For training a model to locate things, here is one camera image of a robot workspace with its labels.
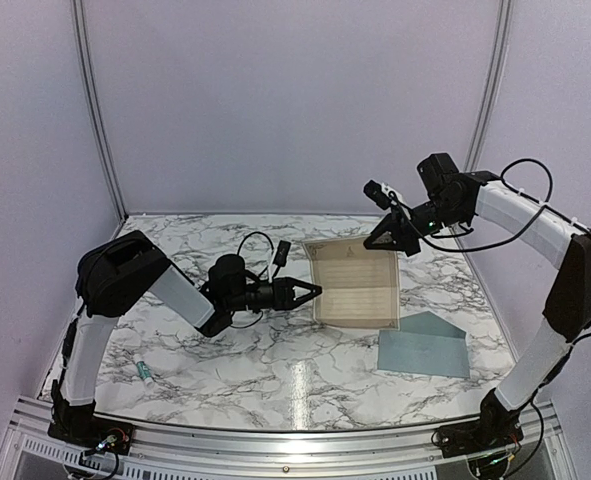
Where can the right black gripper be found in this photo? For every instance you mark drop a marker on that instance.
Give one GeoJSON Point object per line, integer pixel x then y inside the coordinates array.
{"type": "Point", "coordinates": [402, 237]}

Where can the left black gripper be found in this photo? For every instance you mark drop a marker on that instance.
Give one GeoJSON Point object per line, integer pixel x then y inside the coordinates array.
{"type": "Point", "coordinates": [283, 290]}

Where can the beige letter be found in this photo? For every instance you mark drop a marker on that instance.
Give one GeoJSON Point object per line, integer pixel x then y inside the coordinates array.
{"type": "Point", "coordinates": [360, 287]}

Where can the blue-grey envelope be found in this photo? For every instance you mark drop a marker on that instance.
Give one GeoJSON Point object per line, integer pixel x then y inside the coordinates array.
{"type": "Point", "coordinates": [424, 344]}

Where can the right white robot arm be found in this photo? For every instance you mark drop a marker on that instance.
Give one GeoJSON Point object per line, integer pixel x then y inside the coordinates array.
{"type": "Point", "coordinates": [456, 197]}

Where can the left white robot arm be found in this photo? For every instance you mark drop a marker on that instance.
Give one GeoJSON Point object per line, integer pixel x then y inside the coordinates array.
{"type": "Point", "coordinates": [113, 277]}

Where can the white green glue stick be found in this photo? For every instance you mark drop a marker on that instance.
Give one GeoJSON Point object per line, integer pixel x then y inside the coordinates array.
{"type": "Point", "coordinates": [143, 371]}

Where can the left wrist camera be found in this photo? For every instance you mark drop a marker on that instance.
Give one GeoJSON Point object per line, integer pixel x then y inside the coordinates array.
{"type": "Point", "coordinates": [281, 253]}

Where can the right aluminium corner post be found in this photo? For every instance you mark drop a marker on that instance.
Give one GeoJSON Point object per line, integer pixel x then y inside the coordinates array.
{"type": "Point", "coordinates": [490, 94]}

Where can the aluminium corner post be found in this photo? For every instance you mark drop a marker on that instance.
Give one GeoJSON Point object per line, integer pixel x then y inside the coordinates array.
{"type": "Point", "coordinates": [98, 129]}
{"type": "Point", "coordinates": [490, 94]}

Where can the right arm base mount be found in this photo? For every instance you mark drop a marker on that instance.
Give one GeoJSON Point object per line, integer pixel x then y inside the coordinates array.
{"type": "Point", "coordinates": [468, 437]}

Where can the aluminium front rail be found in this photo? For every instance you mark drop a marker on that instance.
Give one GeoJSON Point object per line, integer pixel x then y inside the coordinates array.
{"type": "Point", "coordinates": [167, 451]}

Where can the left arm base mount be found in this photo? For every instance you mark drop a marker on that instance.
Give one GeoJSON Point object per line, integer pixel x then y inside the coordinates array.
{"type": "Point", "coordinates": [90, 431]}

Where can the left aluminium corner post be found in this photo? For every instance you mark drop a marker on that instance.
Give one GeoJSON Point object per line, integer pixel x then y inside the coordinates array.
{"type": "Point", "coordinates": [98, 129]}

